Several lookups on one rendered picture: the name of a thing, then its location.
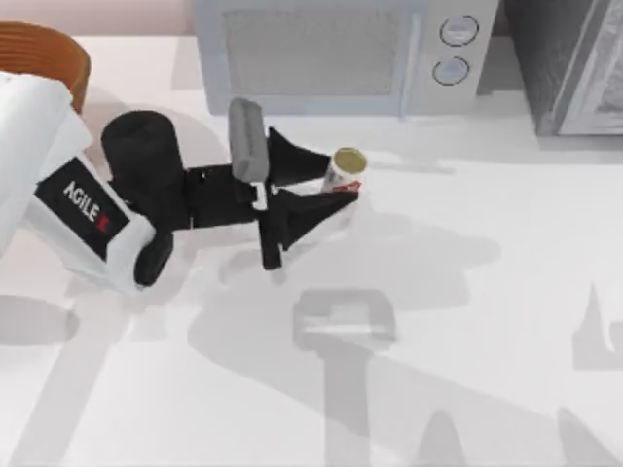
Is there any white and red can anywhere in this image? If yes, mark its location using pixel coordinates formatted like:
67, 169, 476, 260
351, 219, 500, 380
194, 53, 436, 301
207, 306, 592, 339
319, 146, 369, 196

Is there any pale grey rounded box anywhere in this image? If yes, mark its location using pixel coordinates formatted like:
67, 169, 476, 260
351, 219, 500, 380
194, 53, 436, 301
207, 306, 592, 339
227, 96, 272, 211

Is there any microwave oven door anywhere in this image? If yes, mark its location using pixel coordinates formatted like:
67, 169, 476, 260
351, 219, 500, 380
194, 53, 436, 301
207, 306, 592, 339
193, 0, 423, 121

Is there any microwave oven knob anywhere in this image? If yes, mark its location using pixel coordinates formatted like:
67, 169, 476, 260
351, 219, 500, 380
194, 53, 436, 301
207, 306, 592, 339
431, 54, 472, 88
438, 14, 481, 47

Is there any pale microwave oven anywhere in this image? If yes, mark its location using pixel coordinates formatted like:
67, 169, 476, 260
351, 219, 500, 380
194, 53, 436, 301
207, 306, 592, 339
191, 0, 501, 122

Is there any brown basket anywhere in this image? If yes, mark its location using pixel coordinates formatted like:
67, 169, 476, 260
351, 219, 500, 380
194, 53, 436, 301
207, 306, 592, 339
0, 20, 92, 116

